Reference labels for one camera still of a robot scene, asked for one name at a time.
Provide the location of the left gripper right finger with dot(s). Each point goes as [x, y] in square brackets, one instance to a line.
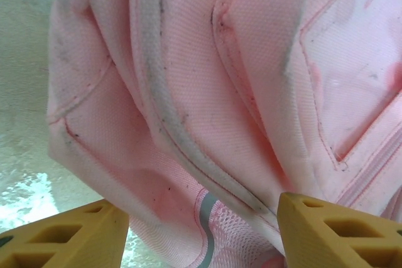
[339, 239]

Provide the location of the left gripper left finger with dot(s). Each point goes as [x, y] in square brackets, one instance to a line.
[63, 243]

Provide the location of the pink student backpack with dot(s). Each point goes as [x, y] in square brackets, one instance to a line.
[204, 92]

